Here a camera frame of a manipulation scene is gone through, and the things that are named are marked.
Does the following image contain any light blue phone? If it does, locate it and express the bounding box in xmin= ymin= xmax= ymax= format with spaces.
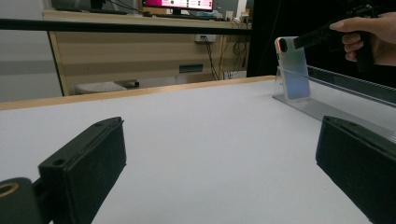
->
xmin=274 ymin=35 xmax=312 ymax=102

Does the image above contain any white power outlet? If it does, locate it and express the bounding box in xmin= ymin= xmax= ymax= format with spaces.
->
xmin=194 ymin=34 xmax=218 ymax=44

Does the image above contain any bundle of desk cables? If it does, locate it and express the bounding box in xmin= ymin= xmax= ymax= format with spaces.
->
xmin=201 ymin=35 xmax=250 ymax=81

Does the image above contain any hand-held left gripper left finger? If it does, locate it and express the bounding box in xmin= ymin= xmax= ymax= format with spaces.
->
xmin=37 ymin=116 xmax=128 ymax=224

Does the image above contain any computer monitor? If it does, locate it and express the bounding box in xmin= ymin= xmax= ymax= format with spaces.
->
xmin=141 ymin=0 xmax=216 ymax=16

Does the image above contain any black desk device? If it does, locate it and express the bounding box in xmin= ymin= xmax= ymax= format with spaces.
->
xmin=50 ymin=0 xmax=107 ymax=12

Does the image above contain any white cabinet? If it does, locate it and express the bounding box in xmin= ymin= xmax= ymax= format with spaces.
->
xmin=0 ymin=0 xmax=68 ymax=104

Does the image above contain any clear plastic tray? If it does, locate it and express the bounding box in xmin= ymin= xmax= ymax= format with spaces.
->
xmin=272 ymin=66 xmax=396 ymax=145

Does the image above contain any white ridged object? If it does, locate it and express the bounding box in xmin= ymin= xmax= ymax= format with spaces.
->
xmin=74 ymin=80 xmax=128 ymax=95

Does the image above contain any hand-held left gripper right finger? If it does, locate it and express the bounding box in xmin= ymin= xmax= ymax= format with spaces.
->
xmin=315 ymin=115 xmax=396 ymax=224

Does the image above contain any black curtain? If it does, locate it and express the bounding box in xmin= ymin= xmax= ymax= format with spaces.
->
xmin=247 ymin=0 xmax=396 ymax=89

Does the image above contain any light wooden desk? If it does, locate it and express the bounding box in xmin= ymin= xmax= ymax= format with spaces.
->
xmin=41 ymin=8 xmax=254 ymax=97

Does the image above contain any black horizontal frame bar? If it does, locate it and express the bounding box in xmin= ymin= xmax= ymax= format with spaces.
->
xmin=0 ymin=18 xmax=254 ymax=36

